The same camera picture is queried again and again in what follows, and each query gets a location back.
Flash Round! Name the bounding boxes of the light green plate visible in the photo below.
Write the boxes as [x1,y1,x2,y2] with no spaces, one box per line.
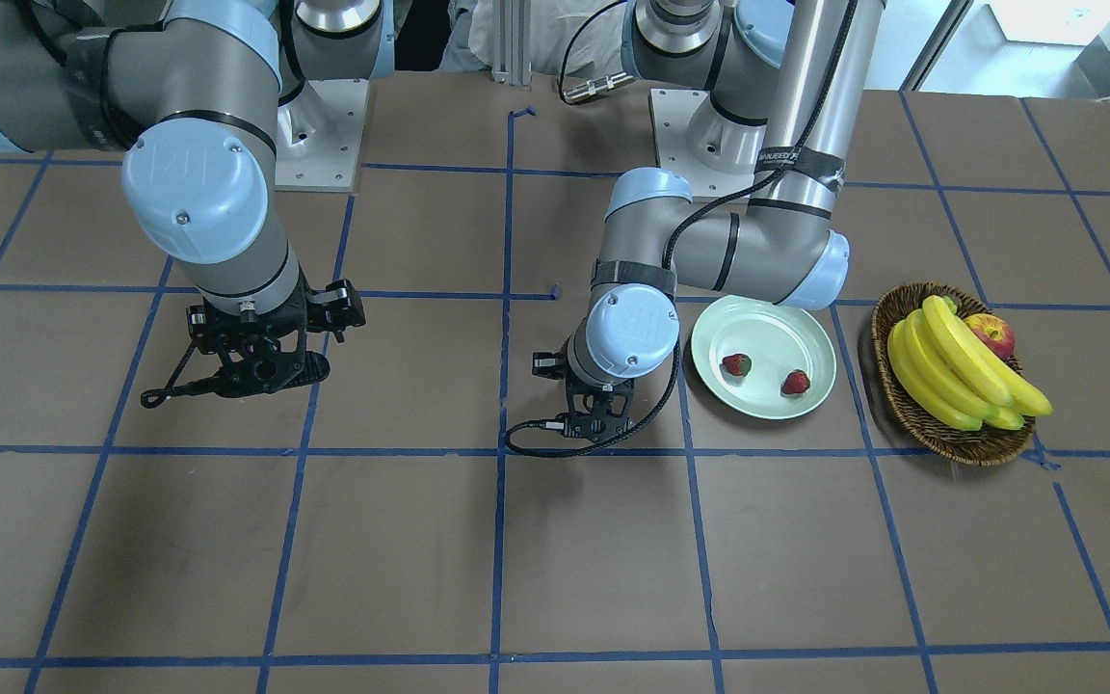
[692,296,837,420]

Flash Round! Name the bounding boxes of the red strawberry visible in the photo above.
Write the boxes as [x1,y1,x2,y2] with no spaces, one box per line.
[722,353,753,379]
[780,369,813,398]

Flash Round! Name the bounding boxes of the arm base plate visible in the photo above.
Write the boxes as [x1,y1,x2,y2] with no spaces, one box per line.
[650,88,768,185]
[275,79,371,193]

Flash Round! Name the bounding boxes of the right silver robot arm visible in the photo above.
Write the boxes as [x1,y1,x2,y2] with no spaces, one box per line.
[0,1,396,408]

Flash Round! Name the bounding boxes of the red yellow apple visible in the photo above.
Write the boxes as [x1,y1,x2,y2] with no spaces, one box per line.
[963,313,1015,360]

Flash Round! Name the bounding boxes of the aluminium frame post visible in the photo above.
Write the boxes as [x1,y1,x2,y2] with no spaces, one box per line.
[490,0,532,91]

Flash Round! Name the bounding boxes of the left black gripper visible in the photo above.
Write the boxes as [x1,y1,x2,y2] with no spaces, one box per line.
[529,336,636,444]

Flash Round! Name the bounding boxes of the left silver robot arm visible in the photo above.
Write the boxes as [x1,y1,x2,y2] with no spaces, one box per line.
[527,1,885,454]

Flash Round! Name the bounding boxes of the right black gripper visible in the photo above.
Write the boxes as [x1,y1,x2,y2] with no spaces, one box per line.
[141,255,366,408]

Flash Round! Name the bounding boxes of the woven wicker basket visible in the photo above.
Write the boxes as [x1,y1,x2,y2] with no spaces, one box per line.
[869,281,1053,466]

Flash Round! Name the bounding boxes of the yellow banana bunch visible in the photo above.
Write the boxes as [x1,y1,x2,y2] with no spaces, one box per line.
[886,294,1055,432]

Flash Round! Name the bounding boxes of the person in white shirt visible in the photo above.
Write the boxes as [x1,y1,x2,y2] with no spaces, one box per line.
[438,1,625,78]

